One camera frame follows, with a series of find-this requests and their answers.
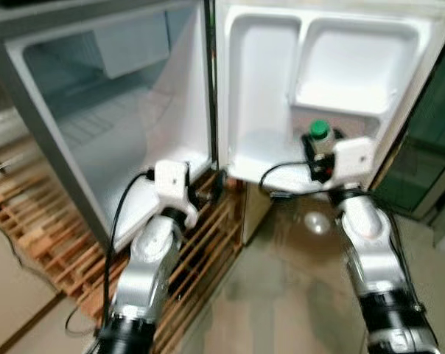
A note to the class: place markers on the green capped drink bottle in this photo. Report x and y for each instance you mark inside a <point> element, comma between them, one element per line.
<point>320,130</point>

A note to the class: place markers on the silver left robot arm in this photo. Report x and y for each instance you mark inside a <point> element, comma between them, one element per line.
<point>152,258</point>

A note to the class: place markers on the silver mini fridge body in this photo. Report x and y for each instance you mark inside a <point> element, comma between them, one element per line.
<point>134,110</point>

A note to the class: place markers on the wooden slatted rack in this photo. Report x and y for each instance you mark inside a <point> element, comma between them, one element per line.
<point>208,243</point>

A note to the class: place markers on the white framed glass sliding door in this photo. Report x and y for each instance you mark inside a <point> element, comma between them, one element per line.
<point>429,133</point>

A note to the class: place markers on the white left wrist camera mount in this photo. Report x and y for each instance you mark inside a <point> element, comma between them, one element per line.
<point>171,181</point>

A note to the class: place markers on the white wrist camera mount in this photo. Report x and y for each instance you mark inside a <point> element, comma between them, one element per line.
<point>353,158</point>
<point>171,181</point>

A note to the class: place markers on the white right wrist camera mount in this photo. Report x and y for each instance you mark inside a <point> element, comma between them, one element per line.
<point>353,158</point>

